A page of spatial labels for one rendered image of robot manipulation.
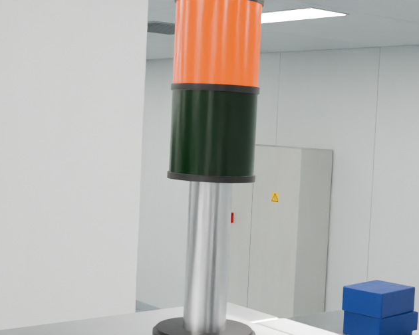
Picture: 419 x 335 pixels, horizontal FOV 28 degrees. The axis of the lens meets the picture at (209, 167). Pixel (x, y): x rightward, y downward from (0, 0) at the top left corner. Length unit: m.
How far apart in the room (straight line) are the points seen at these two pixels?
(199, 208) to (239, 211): 7.40
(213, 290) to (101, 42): 1.65
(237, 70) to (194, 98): 0.03
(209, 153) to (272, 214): 7.09
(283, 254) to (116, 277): 5.37
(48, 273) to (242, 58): 1.63
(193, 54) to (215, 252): 0.11
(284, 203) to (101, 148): 5.41
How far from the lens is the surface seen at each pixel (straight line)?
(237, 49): 0.46
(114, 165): 2.11
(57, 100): 2.02
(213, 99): 0.45
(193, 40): 0.46
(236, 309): 0.60
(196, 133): 0.46
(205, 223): 0.47
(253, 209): 7.72
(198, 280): 0.47
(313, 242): 7.49
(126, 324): 0.54
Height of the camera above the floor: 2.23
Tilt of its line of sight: 3 degrees down
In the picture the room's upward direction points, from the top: 3 degrees clockwise
